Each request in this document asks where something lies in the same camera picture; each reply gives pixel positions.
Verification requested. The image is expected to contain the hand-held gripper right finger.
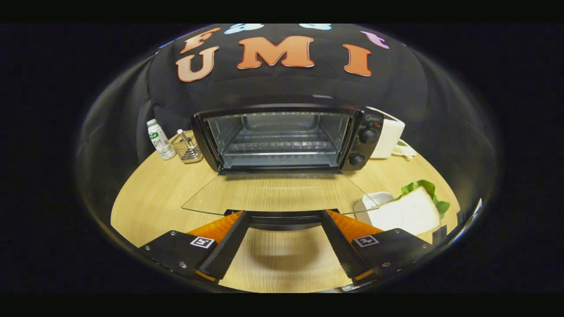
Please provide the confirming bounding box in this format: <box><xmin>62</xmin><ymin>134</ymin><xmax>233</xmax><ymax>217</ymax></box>
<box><xmin>321</xmin><ymin>210</ymin><xmax>434</xmax><ymax>284</ymax></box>

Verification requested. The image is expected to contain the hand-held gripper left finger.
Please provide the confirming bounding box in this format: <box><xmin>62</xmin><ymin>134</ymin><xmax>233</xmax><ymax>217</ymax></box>
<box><xmin>139</xmin><ymin>210</ymin><xmax>251</xmax><ymax>284</ymax></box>

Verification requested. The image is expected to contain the white bottle with green label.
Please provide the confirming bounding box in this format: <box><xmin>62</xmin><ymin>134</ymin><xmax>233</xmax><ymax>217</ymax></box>
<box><xmin>146</xmin><ymin>119</ymin><xmax>177</xmax><ymax>160</ymax></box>

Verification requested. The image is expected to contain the white plastic tray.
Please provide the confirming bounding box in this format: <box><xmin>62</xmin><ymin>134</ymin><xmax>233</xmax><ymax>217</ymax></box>
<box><xmin>354</xmin><ymin>192</ymin><xmax>394</xmax><ymax>225</ymax></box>

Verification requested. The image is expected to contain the metal wire basket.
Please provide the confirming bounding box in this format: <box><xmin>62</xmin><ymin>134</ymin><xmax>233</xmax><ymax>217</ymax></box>
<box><xmin>170</xmin><ymin>130</ymin><xmax>203</xmax><ymax>164</ymax></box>

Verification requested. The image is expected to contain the lettuce sandwich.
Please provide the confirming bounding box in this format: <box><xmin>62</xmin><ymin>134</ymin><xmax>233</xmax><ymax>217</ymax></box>
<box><xmin>368</xmin><ymin>180</ymin><xmax>451</xmax><ymax>236</ymax></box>

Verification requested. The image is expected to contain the black backdrop cloth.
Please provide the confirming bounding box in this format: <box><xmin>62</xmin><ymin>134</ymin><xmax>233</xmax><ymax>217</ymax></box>
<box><xmin>79</xmin><ymin>24</ymin><xmax>498</xmax><ymax>221</ymax></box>

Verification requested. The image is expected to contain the white bread toaster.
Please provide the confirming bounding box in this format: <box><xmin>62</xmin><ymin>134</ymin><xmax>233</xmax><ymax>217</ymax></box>
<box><xmin>370</xmin><ymin>107</ymin><xmax>406</xmax><ymax>159</ymax></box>

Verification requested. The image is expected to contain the black toaster oven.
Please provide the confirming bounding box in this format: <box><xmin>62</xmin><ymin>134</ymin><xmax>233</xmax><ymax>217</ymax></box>
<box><xmin>182</xmin><ymin>104</ymin><xmax>383</xmax><ymax>232</ymax></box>

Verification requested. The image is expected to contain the small white sauce dish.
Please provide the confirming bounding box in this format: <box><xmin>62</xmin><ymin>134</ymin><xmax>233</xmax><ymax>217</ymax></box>
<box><xmin>391</xmin><ymin>140</ymin><xmax>417</xmax><ymax>159</ymax></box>

